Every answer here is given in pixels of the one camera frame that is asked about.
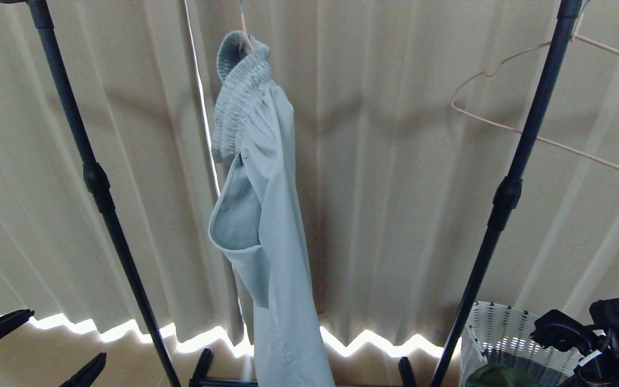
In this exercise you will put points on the black clothes rack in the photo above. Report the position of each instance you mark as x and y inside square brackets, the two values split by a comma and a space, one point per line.
[100, 188]

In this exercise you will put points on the pale grey shorts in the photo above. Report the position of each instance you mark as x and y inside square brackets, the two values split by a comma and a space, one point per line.
[277, 242]

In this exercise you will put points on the beige curtain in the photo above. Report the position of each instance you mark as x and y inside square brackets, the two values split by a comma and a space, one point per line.
[395, 188]

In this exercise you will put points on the green garment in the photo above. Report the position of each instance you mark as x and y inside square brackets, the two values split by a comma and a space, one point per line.
[503, 376]

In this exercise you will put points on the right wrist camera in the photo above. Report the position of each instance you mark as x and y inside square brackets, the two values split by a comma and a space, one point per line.
[562, 330]

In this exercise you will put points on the pink clothes hanger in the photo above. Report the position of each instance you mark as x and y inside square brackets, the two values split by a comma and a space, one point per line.
[244, 24]
[556, 143]

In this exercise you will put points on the white laundry basket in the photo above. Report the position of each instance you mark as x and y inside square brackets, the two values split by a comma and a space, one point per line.
[497, 333]

